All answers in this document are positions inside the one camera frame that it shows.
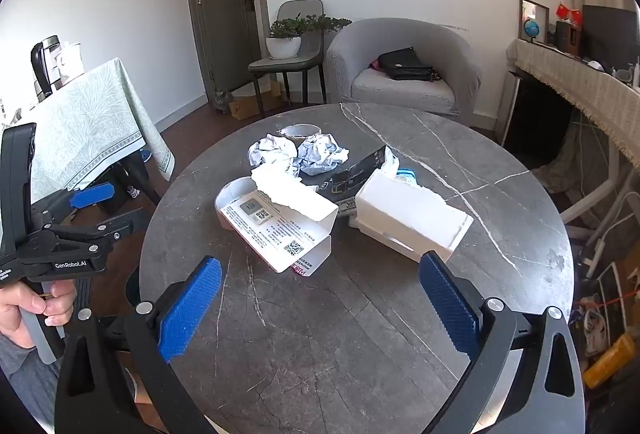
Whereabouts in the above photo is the flat cardboard box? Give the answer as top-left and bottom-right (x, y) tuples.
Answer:
(227, 81), (288, 121)

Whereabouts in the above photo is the grey dining chair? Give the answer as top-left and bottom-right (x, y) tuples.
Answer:
(248, 0), (328, 119)

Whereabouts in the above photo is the white foam box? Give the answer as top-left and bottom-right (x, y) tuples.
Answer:
(348, 171), (474, 263)

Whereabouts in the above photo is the yellow box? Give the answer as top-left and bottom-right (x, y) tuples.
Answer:
(582, 334), (636, 390)

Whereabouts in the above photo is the cardboard tape roll core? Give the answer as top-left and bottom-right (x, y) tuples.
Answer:
(276, 124), (323, 138)

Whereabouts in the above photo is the grey-green door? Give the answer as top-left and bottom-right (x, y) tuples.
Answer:
(183, 0), (267, 109)

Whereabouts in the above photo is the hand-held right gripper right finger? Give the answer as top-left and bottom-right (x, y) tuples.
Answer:
(418, 251), (586, 434)

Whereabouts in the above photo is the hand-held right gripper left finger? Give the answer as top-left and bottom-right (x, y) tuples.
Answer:
(54, 256), (223, 434)

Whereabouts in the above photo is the black handbag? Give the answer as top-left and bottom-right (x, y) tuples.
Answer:
(377, 46), (441, 82)

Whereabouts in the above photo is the grey armchair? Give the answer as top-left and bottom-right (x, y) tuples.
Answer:
(326, 18), (485, 123)

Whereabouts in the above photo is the dark table leg striped sock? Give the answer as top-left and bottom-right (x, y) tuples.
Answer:
(120, 154), (163, 205)

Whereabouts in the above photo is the black monitor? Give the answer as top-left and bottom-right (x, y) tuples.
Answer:
(581, 4), (640, 64)

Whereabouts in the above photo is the white desk frame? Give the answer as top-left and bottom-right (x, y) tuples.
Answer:
(560, 134), (640, 279)

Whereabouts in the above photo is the side desk with fringed cloth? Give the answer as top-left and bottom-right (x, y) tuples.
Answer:
(506, 38), (640, 169)

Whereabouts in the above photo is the round grey marble table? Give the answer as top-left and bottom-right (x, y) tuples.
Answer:
(139, 102), (587, 434)

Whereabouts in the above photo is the potted plant in white pot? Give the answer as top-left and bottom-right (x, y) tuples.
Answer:
(265, 14), (353, 60)

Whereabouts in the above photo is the wooden speaker box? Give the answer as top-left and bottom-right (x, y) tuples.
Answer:
(555, 21), (583, 52)

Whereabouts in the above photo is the pale green patterned tablecloth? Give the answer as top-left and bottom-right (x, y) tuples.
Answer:
(0, 58), (176, 202)

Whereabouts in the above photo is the person's left hand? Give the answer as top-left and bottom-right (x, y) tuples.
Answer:
(0, 281), (76, 350)

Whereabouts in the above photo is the black and white packet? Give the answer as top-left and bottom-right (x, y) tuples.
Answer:
(302, 145), (401, 217)

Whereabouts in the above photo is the person's left forearm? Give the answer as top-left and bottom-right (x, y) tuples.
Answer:
(0, 331), (63, 420)

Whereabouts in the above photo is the white jug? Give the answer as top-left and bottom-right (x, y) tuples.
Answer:
(55, 42), (86, 87)

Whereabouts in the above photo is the white paper ball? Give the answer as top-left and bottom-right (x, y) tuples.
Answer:
(247, 134), (301, 179)
(297, 133), (350, 177)

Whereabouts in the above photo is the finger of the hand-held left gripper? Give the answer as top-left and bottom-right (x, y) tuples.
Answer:
(37, 208), (151, 265)
(30, 182), (117, 227)

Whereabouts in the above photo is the white printed carton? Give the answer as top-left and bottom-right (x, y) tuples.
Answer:
(215, 164), (341, 275)

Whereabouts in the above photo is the wooden picture frame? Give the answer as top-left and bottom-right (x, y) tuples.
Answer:
(517, 0), (551, 44)

